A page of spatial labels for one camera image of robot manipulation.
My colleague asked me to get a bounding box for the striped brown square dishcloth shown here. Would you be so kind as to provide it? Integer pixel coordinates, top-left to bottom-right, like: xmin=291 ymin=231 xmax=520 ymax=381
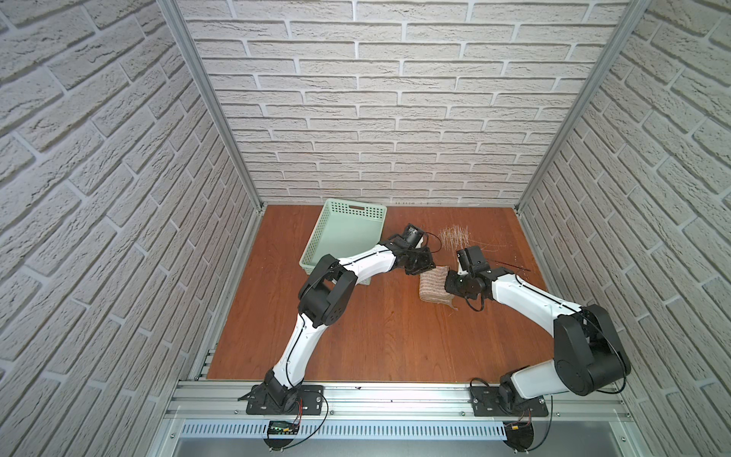
xmin=419 ymin=266 xmax=457 ymax=310

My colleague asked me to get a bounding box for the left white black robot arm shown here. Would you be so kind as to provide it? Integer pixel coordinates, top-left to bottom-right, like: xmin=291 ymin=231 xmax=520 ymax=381
xmin=264 ymin=225 xmax=435 ymax=409

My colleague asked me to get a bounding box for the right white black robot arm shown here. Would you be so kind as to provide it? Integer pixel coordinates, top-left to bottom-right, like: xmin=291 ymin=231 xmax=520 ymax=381
xmin=445 ymin=268 xmax=632 ymax=409

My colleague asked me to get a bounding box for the mint green plastic basket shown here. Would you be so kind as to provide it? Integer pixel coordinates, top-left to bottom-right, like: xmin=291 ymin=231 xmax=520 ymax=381
xmin=299 ymin=198 xmax=388 ymax=275

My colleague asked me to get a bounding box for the right controller board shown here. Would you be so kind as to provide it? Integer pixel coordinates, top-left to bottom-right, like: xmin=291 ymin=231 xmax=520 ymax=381
xmin=504 ymin=422 xmax=535 ymax=452

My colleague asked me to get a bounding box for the left controller board with leds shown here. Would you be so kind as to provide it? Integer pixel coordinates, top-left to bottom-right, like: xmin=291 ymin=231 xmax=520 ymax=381
xmin=267 ymin=420 xmax=301 ymax=437

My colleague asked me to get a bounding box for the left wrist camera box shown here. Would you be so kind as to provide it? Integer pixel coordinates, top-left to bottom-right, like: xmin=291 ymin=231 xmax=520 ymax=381
xmin=402 ymin=224 xmax=425 ymax=249

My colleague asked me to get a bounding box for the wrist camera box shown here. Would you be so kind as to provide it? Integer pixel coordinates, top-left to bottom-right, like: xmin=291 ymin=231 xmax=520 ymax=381
xmin=402 ymin=224 xmax=425 ymax=249
xmin=457 ymin=246 xmax=491 ymax=276

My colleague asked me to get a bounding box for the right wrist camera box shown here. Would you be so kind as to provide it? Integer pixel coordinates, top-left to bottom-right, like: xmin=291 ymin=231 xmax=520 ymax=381
xmin=457 ymin=246 xmax=491 ymax=276

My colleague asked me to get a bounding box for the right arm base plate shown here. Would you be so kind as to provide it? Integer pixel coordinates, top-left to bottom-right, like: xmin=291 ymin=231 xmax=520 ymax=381
xmin=468 ymin=385 xmax=549 ymax=418

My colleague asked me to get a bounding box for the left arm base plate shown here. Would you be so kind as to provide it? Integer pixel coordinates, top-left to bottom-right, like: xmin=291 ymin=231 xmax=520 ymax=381
xmin=241 ymin=384 xmax=325 ymax=416

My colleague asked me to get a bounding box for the aluminium front rail frame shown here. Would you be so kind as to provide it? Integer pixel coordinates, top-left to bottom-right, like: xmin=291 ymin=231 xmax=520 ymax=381
xmin=148 ymin=381 xmax=650 ymax=456

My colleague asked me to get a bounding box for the right aluminium corner post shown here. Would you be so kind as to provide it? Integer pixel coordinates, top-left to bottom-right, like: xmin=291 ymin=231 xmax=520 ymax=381
xmin=514 ymin=0 xmax=651 ymax=218

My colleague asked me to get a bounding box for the aluminium corner post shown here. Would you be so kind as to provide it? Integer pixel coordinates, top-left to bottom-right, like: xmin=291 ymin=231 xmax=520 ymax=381
xmin=158 ymin=0 xmax=266 ymax=213
xmin=514 ymin=0 xmax=651 ymax=218

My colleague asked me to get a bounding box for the left aluminium corner post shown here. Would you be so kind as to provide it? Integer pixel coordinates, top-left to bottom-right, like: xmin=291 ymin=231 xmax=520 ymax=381
xmin=158 ymin=0 xmax=266 ymax=213

